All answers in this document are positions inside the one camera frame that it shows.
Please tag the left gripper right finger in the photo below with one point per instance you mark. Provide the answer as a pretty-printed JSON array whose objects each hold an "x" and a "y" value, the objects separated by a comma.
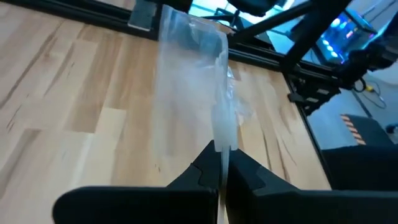
[{"x": 295, "y": 208}]

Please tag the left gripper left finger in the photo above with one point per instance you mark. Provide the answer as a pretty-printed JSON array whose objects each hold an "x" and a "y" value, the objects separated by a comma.
[{"x": 140, "y": 205}]

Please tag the clear plastic zip bag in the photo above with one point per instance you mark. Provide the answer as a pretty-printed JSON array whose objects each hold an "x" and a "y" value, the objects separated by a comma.
[{"x": 186, "y": 77}]

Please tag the black step with orange stripes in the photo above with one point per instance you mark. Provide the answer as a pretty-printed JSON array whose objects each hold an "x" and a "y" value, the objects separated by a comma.
[{"x": 373, "y": 130}]

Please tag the computer case with coloured lights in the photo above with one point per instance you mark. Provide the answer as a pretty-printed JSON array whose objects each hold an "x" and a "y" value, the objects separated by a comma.
[{"x": 342, "y": 37}]

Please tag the grey metal mounting bracket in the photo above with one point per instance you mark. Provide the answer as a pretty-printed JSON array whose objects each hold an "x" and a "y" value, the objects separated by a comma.
[{"x": 141, "y": 15}]

